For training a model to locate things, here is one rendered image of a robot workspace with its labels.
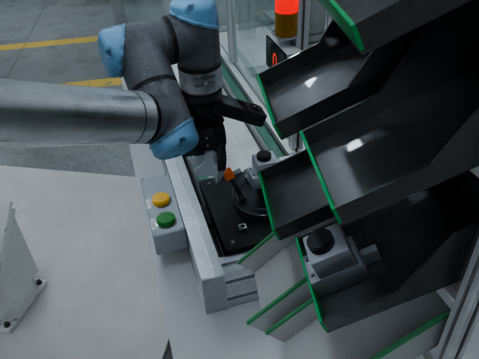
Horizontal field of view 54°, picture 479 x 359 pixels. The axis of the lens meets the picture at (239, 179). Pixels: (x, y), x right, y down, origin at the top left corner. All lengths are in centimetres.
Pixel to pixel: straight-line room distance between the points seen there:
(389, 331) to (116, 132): 43
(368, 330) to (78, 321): 58
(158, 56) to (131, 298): 52
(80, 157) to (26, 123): 255
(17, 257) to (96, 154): 211
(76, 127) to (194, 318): 51
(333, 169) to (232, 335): 53
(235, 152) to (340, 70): 72
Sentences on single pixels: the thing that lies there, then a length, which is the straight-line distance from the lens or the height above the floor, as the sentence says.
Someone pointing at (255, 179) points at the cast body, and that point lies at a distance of 96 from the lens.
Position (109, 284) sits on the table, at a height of 86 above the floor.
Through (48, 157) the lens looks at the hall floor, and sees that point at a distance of 318.
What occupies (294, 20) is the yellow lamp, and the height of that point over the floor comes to 130.
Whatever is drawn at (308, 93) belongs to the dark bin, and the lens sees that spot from 59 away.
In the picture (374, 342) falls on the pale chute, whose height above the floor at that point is 109.
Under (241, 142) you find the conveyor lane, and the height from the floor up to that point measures 92.
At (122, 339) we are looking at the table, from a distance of 98.
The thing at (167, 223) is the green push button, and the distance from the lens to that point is 101.
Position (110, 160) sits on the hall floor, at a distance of 300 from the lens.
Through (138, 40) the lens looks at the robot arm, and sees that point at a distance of 75.
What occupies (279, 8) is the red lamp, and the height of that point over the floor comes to 132.
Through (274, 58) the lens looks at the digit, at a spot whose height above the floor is 121.
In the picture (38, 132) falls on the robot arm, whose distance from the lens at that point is 57.
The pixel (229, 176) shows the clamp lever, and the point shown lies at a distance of 96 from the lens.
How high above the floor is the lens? 164
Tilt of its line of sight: 38 degrees down
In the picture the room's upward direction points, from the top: 3 degrees counter-clockwise
